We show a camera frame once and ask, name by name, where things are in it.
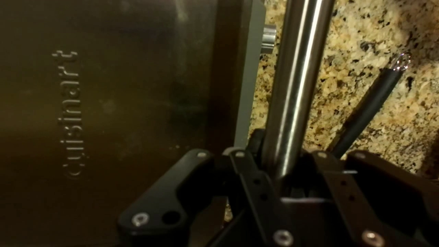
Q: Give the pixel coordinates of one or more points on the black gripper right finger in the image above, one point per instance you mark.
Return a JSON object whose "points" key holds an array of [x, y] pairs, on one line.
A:
{"points": [[365, 196]]}

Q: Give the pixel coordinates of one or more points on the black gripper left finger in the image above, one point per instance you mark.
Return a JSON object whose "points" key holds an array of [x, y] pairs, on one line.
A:
{"points": [[196, 200]]}

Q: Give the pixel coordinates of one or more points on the steel sandwich maker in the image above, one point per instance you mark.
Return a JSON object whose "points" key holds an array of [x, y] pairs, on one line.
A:
{"points": [[114, 113]]}

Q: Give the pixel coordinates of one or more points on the black stick utensil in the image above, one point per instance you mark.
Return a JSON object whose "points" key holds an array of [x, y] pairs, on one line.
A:
{"points": [[365, 109]]}

